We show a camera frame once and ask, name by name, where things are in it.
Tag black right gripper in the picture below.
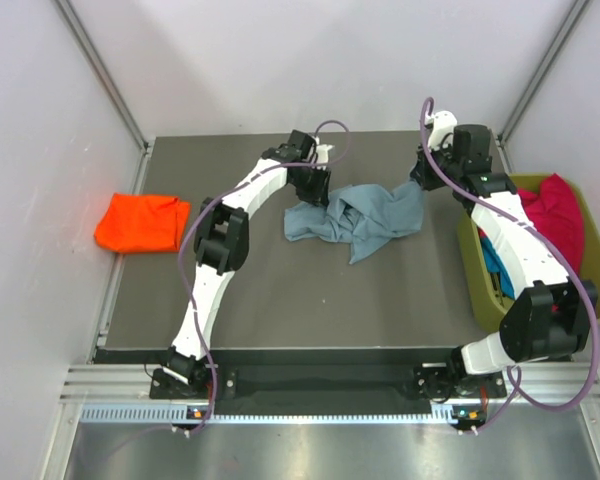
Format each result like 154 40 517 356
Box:
411 137 462 192

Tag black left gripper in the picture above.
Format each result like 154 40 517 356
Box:
289 162 330 209

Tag light blue t shirt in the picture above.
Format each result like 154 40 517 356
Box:
284 180 424 264

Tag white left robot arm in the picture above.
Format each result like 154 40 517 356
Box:
165 130 333 397

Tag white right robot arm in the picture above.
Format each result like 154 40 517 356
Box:
411 124 597 396

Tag red t shirt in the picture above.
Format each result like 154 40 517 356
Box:
518 174 585 273

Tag bright blue t shirt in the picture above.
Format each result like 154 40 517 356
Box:
478 229 515 299

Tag olive green plastic bin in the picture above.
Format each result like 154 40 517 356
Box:
457 174 600 333

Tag folded orange t shirt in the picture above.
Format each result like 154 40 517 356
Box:
94 193 191 254

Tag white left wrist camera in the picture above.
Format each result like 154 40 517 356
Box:
313 136 334 165

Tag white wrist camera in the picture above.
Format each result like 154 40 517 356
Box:
313 136 334 165
424 111 457 152

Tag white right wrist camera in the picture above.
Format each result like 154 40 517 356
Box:
424 111 457 152

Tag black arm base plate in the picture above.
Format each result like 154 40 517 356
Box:
149 364 506 409

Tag aluminium frame rail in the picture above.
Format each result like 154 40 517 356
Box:
61 362 589 405

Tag slotted grey cable duct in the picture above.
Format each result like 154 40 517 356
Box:
80 404 484 426

